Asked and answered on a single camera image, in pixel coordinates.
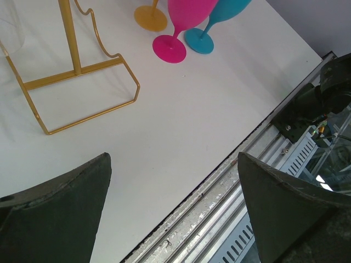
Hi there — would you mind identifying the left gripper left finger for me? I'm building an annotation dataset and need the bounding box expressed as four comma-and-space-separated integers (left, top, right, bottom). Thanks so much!
1, 153, 112, 262

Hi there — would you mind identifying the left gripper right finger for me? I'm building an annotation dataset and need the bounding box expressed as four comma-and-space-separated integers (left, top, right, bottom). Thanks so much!
237, 152, 350, 262

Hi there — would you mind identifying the cyan plastic wine glass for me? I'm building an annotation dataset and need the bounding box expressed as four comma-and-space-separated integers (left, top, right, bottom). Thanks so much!
184, 0, 251, 54

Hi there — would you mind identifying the orange plastic wine glass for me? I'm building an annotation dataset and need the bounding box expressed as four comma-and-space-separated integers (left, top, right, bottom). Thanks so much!
134, 0, 167, 32

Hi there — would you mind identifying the magenta wine glass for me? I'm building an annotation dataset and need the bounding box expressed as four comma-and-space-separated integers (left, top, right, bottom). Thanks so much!
152, 0, 217, 64

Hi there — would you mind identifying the clear wine glass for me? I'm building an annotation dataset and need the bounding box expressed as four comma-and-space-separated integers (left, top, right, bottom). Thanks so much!
1, 0, 25, 57

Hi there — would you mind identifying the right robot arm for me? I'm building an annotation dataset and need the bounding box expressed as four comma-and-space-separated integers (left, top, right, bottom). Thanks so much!
320, 53, 350, 115

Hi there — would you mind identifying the right green led board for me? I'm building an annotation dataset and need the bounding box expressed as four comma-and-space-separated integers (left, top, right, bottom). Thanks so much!
311, 113, 335, 145

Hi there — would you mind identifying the blue slotted cable duct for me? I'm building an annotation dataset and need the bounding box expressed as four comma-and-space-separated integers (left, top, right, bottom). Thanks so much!
210, 135, 320, 262

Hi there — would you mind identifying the aluminium front rail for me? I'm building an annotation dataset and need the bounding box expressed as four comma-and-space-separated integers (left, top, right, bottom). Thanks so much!
120, 52, 338, 263

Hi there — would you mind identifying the right black base bracket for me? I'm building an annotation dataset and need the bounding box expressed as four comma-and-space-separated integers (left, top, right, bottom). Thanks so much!
272, 83, 325, 144

